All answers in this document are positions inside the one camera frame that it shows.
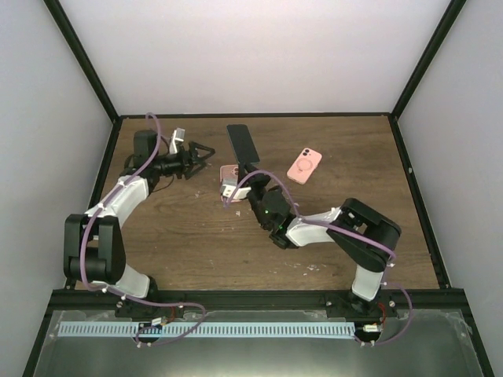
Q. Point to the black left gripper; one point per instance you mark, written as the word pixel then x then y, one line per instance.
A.
pixel 185 162

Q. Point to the pink ring-stand phone case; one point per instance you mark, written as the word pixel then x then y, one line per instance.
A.
pixel 304 165

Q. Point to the plain pink phone case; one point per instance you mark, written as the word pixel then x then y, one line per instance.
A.
pixel 228 180

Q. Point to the light blue slotted strip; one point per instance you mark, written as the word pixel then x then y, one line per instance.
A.
pixel 332 330

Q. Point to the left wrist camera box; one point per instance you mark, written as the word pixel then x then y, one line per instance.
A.
pixel 176 141

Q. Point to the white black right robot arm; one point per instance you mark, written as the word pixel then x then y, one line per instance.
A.
pixel 365 235

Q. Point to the black screen smartphone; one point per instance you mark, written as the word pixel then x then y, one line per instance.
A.
pixel 242 144

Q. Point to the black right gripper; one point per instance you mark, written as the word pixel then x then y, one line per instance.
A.
pixel 255 177

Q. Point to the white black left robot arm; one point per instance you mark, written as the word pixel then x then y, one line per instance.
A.
pixel 94 250

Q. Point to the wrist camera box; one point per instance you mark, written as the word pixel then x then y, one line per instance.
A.
pixel 239 194
pixel 176 141

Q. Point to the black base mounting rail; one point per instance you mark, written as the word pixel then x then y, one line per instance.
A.
pixel 335 303

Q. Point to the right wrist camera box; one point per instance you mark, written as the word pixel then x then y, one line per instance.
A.
pixel 239 194

